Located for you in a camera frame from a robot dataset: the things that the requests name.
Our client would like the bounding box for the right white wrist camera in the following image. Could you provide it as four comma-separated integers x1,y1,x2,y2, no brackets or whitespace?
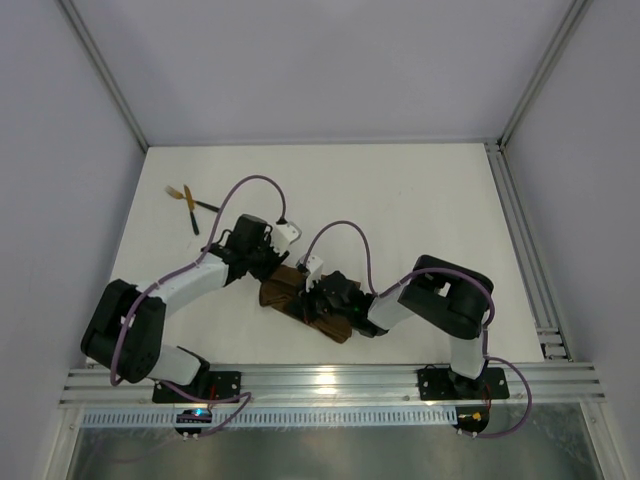
297,254,324,292

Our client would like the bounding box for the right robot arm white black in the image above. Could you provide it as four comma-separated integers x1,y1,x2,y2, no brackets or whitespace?
297,255,495,382

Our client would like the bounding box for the front aluminium rail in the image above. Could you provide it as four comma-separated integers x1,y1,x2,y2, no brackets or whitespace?
59,362,605,408

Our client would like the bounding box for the grey slotted cable duct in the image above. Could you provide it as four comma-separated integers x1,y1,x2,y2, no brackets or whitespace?
81,405,456,428

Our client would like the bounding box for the black controller board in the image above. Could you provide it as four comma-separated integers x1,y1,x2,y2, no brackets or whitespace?
453,407,490,439
174,408,212,441

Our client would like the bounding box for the aluminium rail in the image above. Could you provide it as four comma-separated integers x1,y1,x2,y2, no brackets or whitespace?
485,142,573,362
59,362,605,408

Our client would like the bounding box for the gold knife green handle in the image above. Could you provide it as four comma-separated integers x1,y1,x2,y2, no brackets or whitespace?
183,184,200,236

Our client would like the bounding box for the right black controller board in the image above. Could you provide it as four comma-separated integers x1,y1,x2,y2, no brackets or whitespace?
453,407,490,439

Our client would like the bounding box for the left black controller board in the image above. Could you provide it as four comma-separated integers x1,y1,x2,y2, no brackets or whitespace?
174,408,212,441

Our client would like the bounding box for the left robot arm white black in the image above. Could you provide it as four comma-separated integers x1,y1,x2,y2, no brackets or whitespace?
80,214,301,386

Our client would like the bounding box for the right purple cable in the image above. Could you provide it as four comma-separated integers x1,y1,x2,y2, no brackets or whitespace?
304,219,532,441

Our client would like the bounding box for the right aluminium frame post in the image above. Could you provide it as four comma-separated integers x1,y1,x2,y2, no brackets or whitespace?
498,0,593,148

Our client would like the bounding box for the gold fork green handle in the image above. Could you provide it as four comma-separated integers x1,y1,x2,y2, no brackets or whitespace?
165,186,219,213

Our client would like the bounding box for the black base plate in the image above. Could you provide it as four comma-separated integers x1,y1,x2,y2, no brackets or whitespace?
416,365,510,401
152,367,242,404

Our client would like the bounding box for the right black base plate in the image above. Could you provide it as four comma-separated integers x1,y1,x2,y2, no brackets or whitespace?
416,365,510,401

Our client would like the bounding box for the left aluminium frame post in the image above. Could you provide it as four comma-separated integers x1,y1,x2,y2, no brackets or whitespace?
54,0,150,153

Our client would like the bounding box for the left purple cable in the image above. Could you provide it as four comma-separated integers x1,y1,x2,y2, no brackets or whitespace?
110,174,287,441

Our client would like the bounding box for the right aluminium rail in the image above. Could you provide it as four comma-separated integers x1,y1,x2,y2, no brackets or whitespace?
485,142,573,362

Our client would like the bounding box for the brown cloth napkin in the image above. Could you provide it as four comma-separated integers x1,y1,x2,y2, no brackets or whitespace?
259,265,353,344

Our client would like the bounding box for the purple cable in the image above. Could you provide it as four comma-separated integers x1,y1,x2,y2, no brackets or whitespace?
110,174,287,441
304,219,532,441

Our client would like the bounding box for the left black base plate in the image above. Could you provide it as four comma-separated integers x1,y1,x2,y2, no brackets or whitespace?
152,367,242,404

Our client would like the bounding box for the aluminium frame post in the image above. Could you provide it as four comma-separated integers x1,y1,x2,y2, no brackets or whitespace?
498,0,593,148
54,0,150,153

